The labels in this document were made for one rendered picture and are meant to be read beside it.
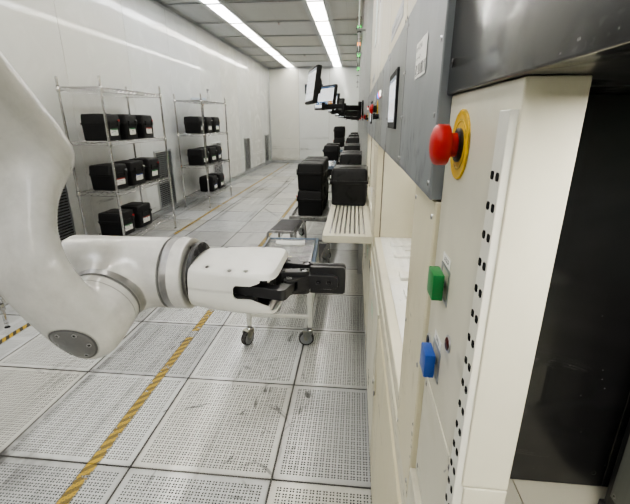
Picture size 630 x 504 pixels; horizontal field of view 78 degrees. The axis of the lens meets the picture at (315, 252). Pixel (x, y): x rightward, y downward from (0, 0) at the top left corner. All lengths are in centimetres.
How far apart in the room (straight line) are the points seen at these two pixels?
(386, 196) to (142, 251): 148
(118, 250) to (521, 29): 42
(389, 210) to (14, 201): 160
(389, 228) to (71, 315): 160
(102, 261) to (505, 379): 41
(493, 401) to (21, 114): 48
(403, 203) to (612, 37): 168
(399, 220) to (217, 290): 151
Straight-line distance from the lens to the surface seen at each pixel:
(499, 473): 42
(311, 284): 44
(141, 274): 47
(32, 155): 45
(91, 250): 51
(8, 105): 45
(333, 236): 206
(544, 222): 31
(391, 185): 184
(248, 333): 257
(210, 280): 43
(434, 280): 44
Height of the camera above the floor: 137
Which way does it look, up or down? 19 degrees down
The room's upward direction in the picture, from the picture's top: straight up
